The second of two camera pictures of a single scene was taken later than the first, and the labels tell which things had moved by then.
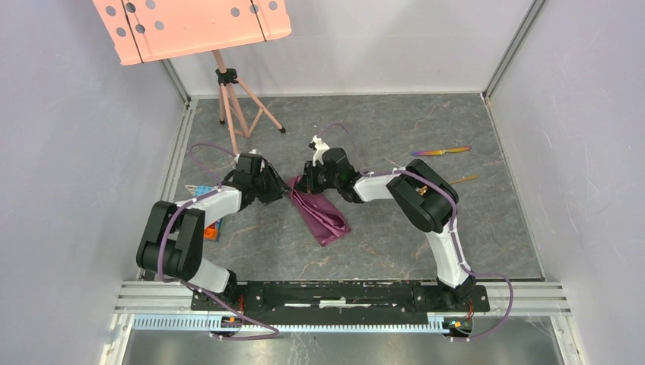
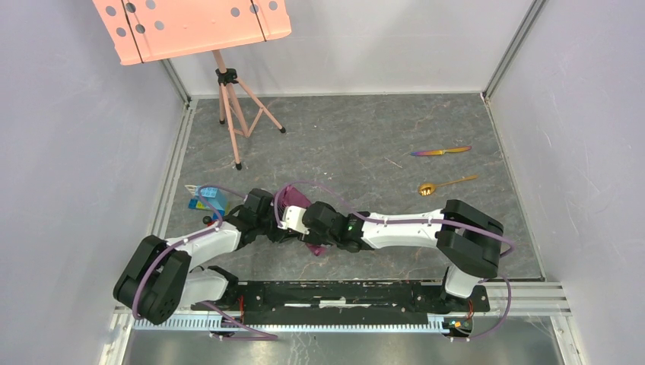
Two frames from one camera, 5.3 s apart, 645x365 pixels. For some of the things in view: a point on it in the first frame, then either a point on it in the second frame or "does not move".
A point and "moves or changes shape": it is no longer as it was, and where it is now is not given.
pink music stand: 141,31 does not move
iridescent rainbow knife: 436,152 does not move
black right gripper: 306,182 to 312,237
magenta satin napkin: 324,217 moves or changes shape
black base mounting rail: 338,303 does not move
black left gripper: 278,185 to 280,236
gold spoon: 422,189 does not move
